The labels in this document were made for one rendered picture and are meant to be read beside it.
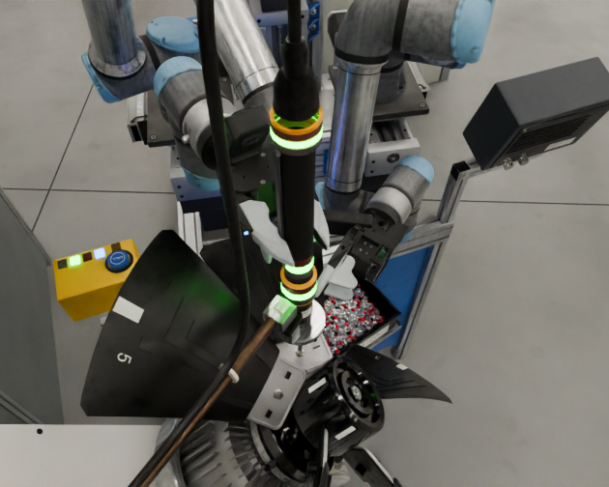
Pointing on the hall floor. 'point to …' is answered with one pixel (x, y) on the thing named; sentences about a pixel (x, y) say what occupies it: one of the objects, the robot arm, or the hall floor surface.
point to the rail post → (419, 299)
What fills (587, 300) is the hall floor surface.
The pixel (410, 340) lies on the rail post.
